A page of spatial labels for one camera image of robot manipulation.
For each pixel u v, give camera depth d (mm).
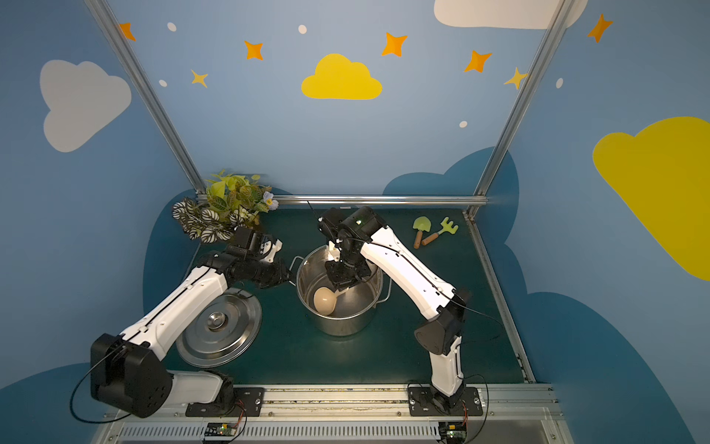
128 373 398
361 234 491
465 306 460
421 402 741
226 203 954
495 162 1036
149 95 841
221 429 717
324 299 889
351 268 603
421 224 1132
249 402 746
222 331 864
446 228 1148
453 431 718
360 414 737
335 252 689
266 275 707
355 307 982
